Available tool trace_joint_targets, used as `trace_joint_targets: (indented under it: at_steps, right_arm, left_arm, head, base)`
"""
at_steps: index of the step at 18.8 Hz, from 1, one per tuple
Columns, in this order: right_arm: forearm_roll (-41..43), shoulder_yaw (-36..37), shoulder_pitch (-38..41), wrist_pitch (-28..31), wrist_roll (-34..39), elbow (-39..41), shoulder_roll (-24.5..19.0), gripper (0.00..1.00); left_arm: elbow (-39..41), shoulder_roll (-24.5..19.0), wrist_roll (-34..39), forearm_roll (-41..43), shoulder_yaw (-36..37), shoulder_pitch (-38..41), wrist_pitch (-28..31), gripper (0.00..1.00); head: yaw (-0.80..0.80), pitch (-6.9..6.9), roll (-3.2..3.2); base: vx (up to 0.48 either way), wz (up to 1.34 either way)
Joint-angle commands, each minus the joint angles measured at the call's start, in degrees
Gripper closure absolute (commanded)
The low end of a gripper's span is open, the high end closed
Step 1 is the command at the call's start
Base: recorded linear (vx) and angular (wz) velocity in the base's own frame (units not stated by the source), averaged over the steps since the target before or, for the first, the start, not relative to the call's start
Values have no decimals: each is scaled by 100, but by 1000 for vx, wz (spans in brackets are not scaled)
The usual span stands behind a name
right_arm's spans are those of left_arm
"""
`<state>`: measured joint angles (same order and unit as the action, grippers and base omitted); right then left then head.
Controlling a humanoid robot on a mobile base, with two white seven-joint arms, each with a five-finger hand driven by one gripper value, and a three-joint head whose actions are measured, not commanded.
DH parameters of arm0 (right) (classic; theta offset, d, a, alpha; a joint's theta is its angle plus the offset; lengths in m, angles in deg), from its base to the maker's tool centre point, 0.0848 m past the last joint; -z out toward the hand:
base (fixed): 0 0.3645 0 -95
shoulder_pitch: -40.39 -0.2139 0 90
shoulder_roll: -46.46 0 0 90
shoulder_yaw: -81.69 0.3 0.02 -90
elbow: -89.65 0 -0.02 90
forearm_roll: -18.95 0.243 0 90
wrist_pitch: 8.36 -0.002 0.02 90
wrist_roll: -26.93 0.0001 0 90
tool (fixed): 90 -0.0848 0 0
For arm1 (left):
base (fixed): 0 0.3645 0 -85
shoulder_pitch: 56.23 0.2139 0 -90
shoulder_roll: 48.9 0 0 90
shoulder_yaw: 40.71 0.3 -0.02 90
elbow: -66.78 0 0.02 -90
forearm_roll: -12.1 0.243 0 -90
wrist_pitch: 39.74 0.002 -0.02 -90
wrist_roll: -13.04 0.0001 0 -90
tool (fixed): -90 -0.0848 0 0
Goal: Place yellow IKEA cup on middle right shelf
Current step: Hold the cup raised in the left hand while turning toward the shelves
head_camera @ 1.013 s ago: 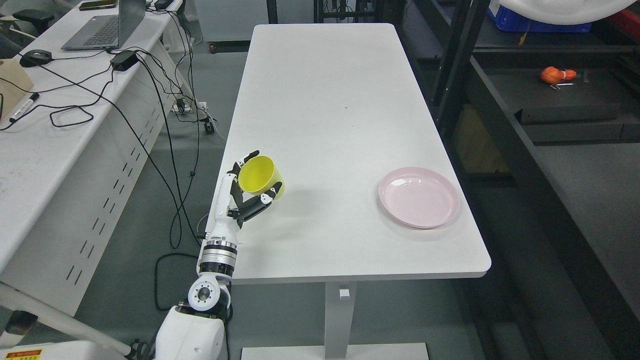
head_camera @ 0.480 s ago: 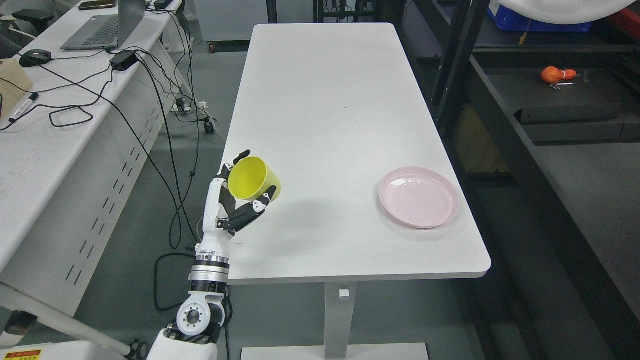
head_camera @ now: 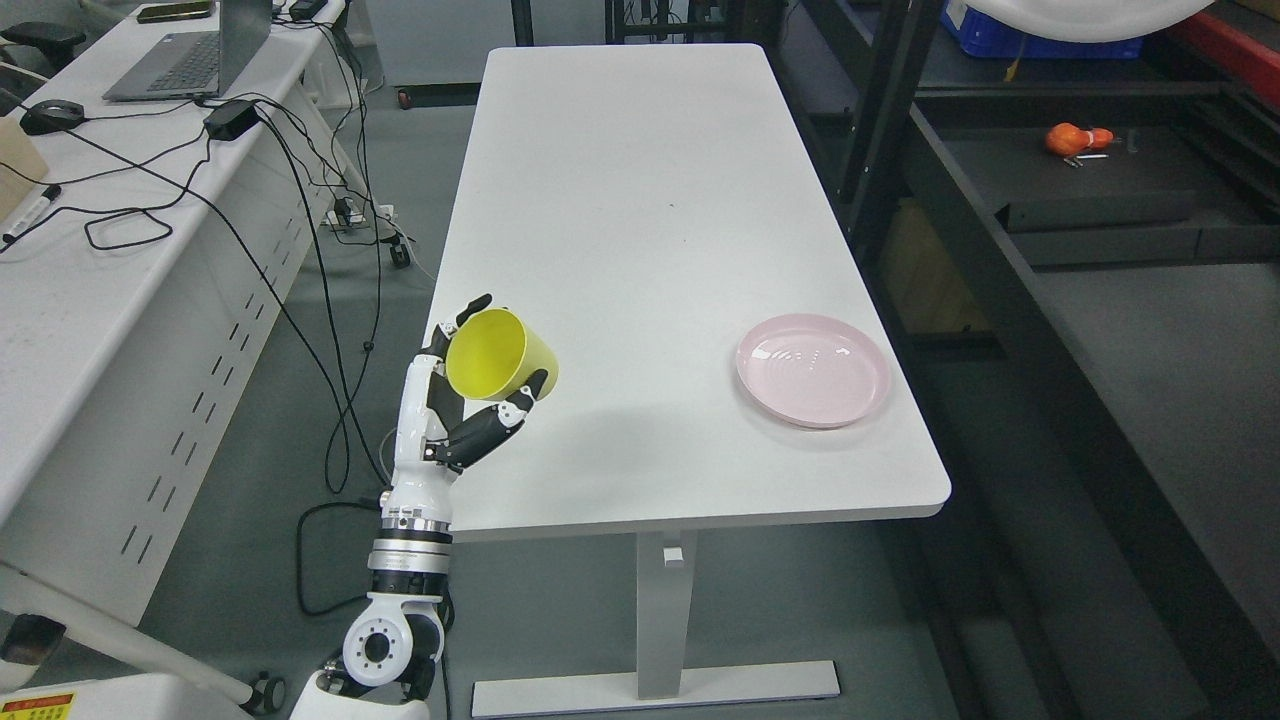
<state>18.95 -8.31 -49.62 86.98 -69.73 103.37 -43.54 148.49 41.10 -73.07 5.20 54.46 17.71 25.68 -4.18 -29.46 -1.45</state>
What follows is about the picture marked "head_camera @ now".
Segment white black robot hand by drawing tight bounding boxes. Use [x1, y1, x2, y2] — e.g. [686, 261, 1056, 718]
[380, 293, 547, 524]

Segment yellow plastic cup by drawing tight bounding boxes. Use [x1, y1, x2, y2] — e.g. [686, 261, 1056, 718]
[445, 307, 559, 401]

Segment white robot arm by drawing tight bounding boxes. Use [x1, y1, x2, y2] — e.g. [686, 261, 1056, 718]
[314, 516, 453, 712]

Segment dark grey metal shelf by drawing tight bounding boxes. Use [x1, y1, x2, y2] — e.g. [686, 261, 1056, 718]
[764, 1, 1277, 719]

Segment orange object on shelf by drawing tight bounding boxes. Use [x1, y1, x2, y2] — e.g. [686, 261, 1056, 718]
[1044, 122, 1116, 158]

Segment white table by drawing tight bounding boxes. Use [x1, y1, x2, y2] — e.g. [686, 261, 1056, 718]
[431, 44, 955, 719]

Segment white side desk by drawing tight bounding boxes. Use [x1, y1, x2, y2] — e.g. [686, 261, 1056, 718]
[3, 1, 361, 628]

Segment black power adapter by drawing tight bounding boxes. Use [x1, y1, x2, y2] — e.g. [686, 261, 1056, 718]
[204, 99, 261, 142]

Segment pink plastic plate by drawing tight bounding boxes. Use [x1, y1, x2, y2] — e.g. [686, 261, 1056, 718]
[733, 313, 892, 429]

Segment grey laptop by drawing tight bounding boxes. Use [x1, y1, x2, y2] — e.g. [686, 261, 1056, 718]
[102, 1, 273, 102]

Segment black marker pen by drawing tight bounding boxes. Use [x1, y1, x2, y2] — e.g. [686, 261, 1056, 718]
[3, 184, 61, 247]

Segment black smartphone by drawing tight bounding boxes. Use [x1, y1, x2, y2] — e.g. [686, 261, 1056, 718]
[136, 0, 215, 24]

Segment cardboard box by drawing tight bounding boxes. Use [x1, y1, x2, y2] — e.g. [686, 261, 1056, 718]
[0, 117, 49, 222]

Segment black computer mouse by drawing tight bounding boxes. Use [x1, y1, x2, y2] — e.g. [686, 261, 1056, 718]
[19, 99, 90, 136]

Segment black cable loop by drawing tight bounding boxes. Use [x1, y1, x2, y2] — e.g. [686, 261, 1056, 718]
[84, 208, 174, 252]

